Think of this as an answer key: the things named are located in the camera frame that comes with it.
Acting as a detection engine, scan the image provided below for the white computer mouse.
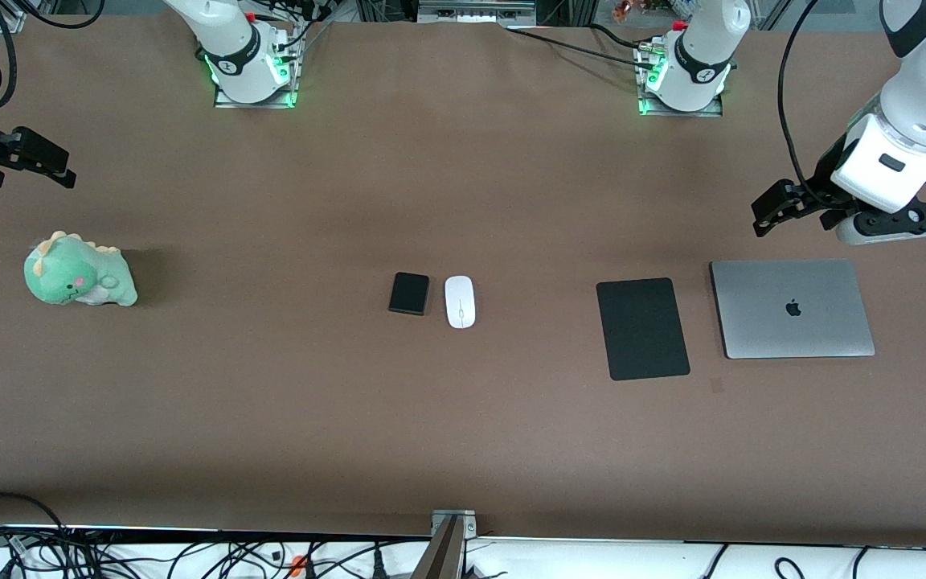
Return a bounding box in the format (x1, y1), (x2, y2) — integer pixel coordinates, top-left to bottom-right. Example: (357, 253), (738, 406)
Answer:
(444, 276), (477, 330)

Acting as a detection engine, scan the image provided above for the small black box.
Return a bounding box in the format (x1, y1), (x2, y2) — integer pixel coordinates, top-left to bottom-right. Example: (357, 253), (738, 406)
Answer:
(388, 272), (431, 316)

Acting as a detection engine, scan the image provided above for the black mouse pad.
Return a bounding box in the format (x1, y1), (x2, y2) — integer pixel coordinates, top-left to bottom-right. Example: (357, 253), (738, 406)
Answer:
(596, 277), (691, 381)

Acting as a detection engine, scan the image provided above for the silver laptop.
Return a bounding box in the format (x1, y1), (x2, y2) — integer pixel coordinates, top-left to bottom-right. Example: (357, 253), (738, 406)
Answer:
(710, 258), (876, 359)

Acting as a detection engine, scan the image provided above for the green dinosaur plush toy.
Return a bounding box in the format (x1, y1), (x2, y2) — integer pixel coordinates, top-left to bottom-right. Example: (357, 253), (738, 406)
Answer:
(23, 231), (139, 308)

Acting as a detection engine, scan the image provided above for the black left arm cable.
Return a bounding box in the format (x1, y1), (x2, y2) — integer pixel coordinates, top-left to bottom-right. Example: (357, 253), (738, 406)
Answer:
(776, 0), (834, 206)

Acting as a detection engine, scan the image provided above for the black cable across table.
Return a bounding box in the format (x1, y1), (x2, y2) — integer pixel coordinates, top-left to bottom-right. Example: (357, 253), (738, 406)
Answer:
(506, 24), (658, 67)

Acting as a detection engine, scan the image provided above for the black looped cable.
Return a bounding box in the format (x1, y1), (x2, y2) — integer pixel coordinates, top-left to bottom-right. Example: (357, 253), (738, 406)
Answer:
(0, 492), (72, 560)

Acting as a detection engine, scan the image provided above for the grey metal frame box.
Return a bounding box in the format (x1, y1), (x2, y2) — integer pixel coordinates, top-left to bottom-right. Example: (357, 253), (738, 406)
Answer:
(416, 0), (538, 23)

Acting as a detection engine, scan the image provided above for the metal table edge bracket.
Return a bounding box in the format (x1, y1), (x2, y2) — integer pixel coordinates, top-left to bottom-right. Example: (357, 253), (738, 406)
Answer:
(431, 509), (477, 538)

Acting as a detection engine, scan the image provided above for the dark aluminium post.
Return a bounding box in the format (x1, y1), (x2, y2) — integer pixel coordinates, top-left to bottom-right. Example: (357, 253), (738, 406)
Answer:
(413, 516), (465, 579)

